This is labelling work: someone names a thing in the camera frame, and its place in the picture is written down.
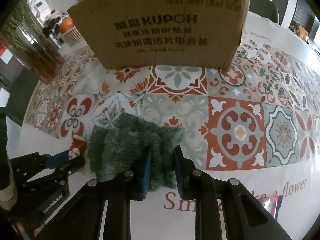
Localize white basket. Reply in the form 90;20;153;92
61;26;84;46

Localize red candy bag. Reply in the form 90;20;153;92
259;195;284;220

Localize glass vase dried flowers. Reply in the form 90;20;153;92
1;0;64;84

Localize patterned tile tablecloth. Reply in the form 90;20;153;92
7;13;319;239

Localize small red packet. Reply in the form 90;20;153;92
68;135;87;160

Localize orange fruit front left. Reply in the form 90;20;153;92
59;17;74;34

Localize brown cardboard box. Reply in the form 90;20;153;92
68;0;250;69

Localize dark green fuzzy cloth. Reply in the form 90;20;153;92
87;113;184;191

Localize right dark dining chair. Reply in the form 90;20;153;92
249;0;279;24

